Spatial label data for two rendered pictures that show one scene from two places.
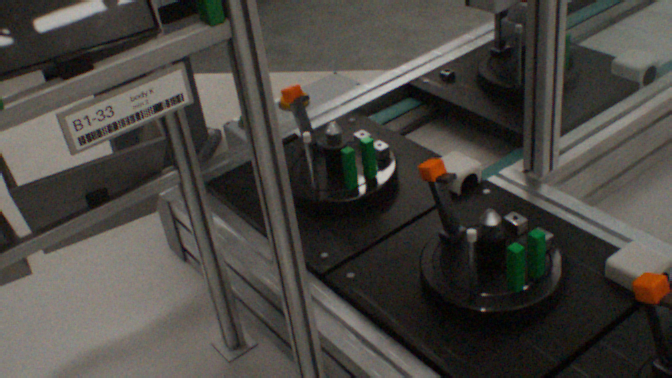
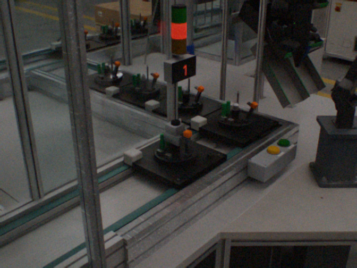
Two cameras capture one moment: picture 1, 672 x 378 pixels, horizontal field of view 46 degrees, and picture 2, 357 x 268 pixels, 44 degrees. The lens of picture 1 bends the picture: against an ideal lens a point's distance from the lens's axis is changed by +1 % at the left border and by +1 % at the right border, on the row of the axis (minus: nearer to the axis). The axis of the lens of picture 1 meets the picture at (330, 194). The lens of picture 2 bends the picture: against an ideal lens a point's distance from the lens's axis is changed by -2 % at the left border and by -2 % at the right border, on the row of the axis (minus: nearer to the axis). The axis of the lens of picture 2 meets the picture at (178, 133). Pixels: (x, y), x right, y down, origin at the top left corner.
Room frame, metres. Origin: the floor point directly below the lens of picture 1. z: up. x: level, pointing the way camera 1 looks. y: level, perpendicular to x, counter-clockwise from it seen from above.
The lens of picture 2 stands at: (2.20, -0.63, 1.68)
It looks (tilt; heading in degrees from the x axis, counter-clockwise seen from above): 26 degrees down; 164
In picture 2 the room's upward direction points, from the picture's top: straight up
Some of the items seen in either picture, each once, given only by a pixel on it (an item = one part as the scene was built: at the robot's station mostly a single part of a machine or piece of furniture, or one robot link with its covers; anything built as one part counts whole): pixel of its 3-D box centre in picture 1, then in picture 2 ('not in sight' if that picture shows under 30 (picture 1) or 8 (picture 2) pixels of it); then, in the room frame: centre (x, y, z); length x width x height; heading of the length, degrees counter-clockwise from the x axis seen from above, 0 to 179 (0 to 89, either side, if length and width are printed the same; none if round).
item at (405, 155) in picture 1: (336, 151); (235, 111); (0.80, -0.01, 1.01); 0.24 x 0.24 x 0.13; 33
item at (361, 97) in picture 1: (421, 94); (224, 179); (1.08, -0.16, 0.91); 0.89 x 0.06 x 0.11; 123
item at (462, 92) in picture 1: (527, 82); (175, 158); (0.98, -0.30, 0.96); 0.24 x 0.24 x 0.02; 33
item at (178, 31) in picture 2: not in sight; (178, 30); (0.80, -0.24, 1.33); 0.05 x 0.05 x 0.05
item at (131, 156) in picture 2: not in sight; (133, 157); (0.95, -0.43, 0.97); 0.05 x 0.05 x 0.04; 33
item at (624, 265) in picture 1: (491, 242); (185, 95); (0.59, -0.15, 1.01); 0.24 x 0.24 x 0.13; 33
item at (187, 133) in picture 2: (504, 23); (185, 141); (1.02, -0.27, 1.04); 0.04 x 0.02 x 0.08; 33
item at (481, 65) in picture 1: (528, 69); (175, 153); (0.98, -0.30, 0.98); 0.14 x 0.14 x 0.02
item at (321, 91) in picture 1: (297, 120); (272, 159); (1.03, 0.03, 0.93); 0.21 x 0.07 x 0.06; 123
